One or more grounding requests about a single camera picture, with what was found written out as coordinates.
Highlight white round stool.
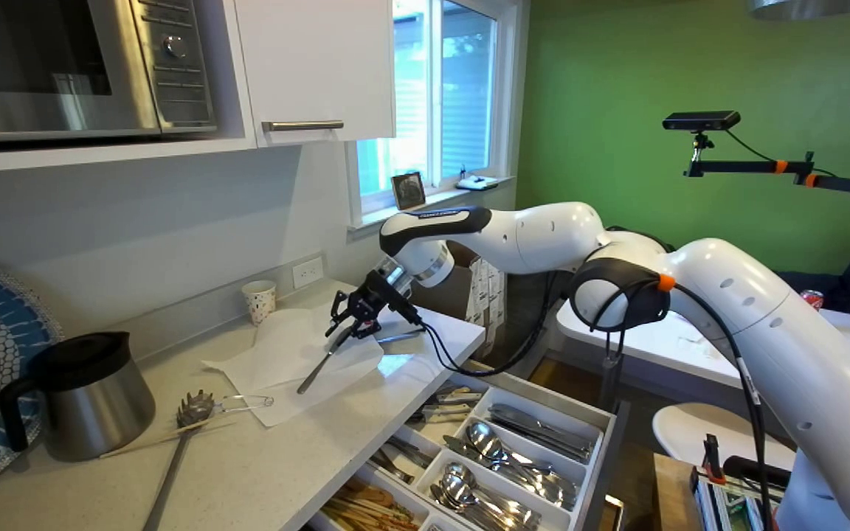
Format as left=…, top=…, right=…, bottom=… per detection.
left=651, top=401, right=794, bottom=475

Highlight white kitchen drawer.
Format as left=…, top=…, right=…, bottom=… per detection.
left=300, top=367, right=635, bottom=531

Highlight open cutlery drawer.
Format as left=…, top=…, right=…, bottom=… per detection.
left=309, top=369, right=616, bottom=531

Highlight steel coffee carafe black lid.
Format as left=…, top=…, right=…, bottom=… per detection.
left=0, top=329, right=158, bottom=468

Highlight patterned paper cup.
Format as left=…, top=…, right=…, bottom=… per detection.
left=239, top=279, right=281, bottom=329

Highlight large steel spoon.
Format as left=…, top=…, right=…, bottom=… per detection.
left=446, top=419, right=580, bottom=510

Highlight white framed window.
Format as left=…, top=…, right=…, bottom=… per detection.
left=347, top=0, right=527, bottom=232

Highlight stainless steel microwave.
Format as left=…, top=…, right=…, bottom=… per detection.
left=0, top=0, right=223, bottom=153

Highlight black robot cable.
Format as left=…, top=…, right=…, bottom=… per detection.
left=408, top=246, right=778, bottom=531

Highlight wooden side table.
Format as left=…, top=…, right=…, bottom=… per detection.
left=651, top=453, right=706, bottom=531

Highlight wooden chopsticks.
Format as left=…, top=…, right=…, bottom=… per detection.
left=318, top=479, right=419, bottom=531

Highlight white cabinet door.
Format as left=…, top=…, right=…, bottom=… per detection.
left=231, top=0, right=399, bottom=149

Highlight white striped box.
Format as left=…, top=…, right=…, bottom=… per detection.
left=691, top=475, right=781, bottom=531

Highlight white table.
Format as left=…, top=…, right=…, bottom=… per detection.
left=552, top=299, right=850, bottom=398

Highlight patterned dish towel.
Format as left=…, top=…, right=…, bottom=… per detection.
left=468, top=257, right=509, bottom=360

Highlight grey ceiling lamp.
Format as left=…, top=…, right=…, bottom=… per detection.
left=746, top=0, right=850, bottom=24

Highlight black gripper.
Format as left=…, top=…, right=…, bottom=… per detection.
left=321, top=267, right=424, bottom=345

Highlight white cloth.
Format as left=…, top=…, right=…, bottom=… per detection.
left=200, top=304, right=390, bottom=431

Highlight metal slotted pasta spoon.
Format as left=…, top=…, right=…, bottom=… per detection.
left=138, top=388, right=228, bottom=531

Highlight small black framed device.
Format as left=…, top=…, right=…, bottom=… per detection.
left=390, top=168, right=428, bottom=214

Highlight white wall outlet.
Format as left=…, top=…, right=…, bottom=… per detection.
left=288, top=255, right=328, bottom=291

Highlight black handled utensil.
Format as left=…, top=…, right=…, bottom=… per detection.
left=371, top=438, right=430, bottom=487

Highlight black stereo camera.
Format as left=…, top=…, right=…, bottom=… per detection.
left=661, top=109, right=744, bottom=136

